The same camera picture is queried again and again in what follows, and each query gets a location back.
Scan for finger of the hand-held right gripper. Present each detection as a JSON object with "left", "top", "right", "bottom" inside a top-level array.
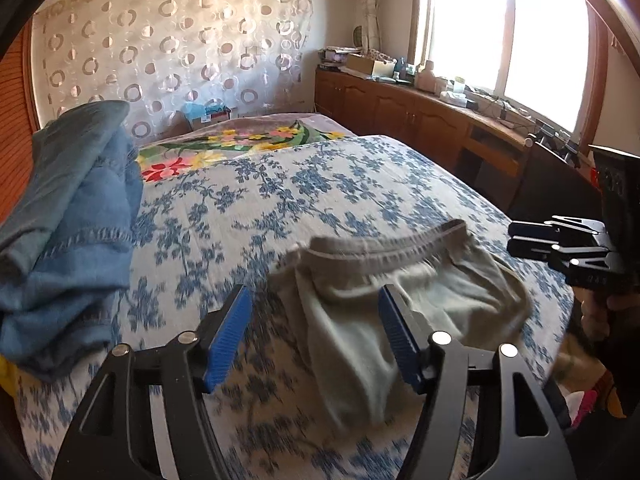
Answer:
[
  {"left": 506, "top": 237, "right": 613, "bottom": 275},
  {"left": 509, "top": 215, "right": 608, "bottom": 241}
]

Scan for pile of folded blue jeans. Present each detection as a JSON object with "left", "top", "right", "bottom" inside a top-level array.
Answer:
[{"left": 0, "top": 100, "right": 146, "bottom": 383}]

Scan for blue floral bed sheet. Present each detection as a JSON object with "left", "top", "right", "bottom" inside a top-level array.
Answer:
[{"left": 15, "top": 135, "right": 576, "bottom": 480}]

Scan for long wooden cabinet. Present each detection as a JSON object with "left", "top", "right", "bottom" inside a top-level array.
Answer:
[{"left": 315, "top": 67, "right": 596, "bottom": 211}]

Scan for colourful floral blanket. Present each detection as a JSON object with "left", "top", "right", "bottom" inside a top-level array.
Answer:
[{"left": 135, "top": 112, "right": 358, "bottom": 183}]

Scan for grey pants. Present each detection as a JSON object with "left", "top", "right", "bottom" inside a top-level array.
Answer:
[{"left": 267, "top": 219, "right": 533, "bottom": 441}]

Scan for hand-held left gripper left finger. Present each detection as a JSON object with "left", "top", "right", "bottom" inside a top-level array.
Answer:
[{"left": 52, "top": 285, "right": 254, "bottom": 480}]

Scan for yellow pillow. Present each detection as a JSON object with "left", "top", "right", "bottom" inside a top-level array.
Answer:
[{"left": 0, "top": 356, "right": 18, "bottom": 401}]

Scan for person's right hand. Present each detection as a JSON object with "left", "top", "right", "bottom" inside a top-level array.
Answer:
[{"left": 580, "top": 287, "right": 631, "bottom": 356}]

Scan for wooden slatted wardrobe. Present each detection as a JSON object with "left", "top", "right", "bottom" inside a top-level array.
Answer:
[{"left": 0, "top": 15, "right": 41, "bottom": 226}]

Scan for stack of papers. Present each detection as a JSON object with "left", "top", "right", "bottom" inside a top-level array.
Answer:
[{"left": 320, "top": 47, "right": 363, "bottom": 69}]

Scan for small cardboard box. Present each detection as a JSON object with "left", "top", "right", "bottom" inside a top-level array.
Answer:
[{"left": 187, "top": 110, "right": 232, "bottom": 132}]

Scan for open cardboard box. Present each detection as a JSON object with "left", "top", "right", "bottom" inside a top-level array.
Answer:
[{"left": 345, "top": 54, "right": 396, "bottom": 79}]

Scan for wooden framed window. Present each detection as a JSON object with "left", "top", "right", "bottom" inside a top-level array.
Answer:
[{"left": 407, "top": 0, "right": 608, "bottom": 141}]

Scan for sheer circle-patterned curtain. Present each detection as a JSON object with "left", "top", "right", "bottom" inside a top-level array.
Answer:
[{"left": 32, "top": 0, "right": 316, "bottom": 143}]

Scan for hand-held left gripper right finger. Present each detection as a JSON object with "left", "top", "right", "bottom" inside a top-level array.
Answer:
[{"left": 378, "top": 284, "right": 571, "bottom": 480}]

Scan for tangle of cables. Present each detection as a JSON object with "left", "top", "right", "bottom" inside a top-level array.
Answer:
[{"left": 470, "top": 87, "right": 541, "bottom": 131}]

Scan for white lace window curtain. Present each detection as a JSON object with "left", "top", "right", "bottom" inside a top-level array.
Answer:
[{"left": 350, "top": 0, "right": 386, "bottom": 53}]

